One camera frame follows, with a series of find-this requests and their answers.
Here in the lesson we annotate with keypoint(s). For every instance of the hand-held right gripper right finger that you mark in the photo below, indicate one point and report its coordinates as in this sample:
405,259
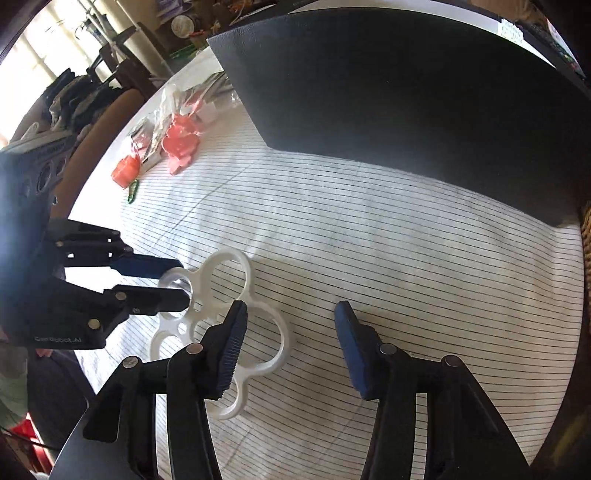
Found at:
355,355

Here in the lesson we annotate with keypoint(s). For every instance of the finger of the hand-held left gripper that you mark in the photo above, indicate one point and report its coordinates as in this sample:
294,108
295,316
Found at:
157,301
143,267

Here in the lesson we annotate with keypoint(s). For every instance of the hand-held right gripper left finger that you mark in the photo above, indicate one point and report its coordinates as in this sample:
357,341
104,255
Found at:
231,350

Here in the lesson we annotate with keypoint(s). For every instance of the green carabiner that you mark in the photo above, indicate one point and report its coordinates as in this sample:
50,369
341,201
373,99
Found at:
133,193

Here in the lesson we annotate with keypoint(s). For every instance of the orange flower cutter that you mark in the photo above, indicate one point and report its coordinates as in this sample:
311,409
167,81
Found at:
125,170

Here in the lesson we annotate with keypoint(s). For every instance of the pink plastic cutters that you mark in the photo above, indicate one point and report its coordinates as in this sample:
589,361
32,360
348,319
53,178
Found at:
182,141

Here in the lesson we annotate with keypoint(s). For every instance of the brown armchair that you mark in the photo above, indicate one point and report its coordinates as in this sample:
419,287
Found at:
92,138

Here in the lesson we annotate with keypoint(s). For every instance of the pile of folded clothes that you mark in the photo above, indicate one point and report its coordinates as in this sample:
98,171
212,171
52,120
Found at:
78,99

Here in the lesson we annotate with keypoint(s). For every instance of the clear plastic bag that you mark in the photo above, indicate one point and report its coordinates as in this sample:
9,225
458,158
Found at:
178,104

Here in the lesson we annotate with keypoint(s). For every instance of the red plastic object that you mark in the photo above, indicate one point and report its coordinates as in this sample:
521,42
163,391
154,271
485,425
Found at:
25,441

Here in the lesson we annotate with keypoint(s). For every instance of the dark wooden chair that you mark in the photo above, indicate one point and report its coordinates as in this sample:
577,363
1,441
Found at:
134,60

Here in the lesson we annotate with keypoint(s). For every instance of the round table clock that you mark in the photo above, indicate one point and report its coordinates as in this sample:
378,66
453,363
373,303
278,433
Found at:
183,25

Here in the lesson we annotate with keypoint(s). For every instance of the black desk mat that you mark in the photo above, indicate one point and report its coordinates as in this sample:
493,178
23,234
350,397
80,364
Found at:
392,92

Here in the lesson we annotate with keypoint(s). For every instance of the white printed box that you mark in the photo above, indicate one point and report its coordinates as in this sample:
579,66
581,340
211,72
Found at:
510,31

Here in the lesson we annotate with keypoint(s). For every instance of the black remote control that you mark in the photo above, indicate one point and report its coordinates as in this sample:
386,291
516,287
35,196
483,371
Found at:
551,46

